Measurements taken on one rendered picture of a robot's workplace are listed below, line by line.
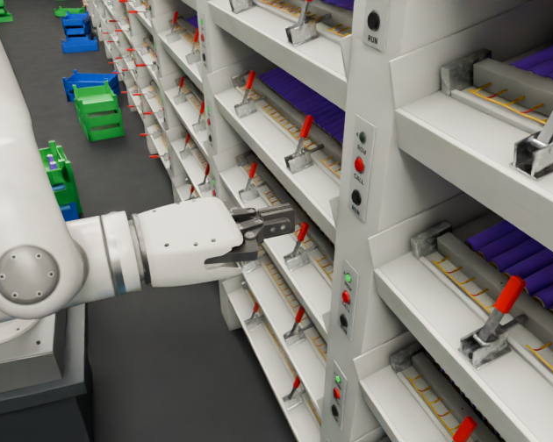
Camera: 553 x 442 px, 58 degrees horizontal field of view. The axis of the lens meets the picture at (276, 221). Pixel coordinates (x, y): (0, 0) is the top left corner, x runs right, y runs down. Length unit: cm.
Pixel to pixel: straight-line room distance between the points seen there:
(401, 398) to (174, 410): 82
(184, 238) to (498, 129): 30
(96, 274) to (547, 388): 42
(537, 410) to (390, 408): 26
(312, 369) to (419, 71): 66
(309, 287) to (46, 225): 55
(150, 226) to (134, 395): 100
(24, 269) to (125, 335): 123
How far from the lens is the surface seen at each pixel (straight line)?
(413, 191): 58
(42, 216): 43
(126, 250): 50
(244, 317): 141
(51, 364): 116
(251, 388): 145
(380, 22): 53
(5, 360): 115
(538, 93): 48
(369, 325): 68
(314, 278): 89
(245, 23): 92
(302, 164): 81
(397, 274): 60
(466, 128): 47
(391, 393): 74
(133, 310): 172
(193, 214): 54
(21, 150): 46
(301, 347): 105
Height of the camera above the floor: 112
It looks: 33 degrees down
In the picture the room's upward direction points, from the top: straight up
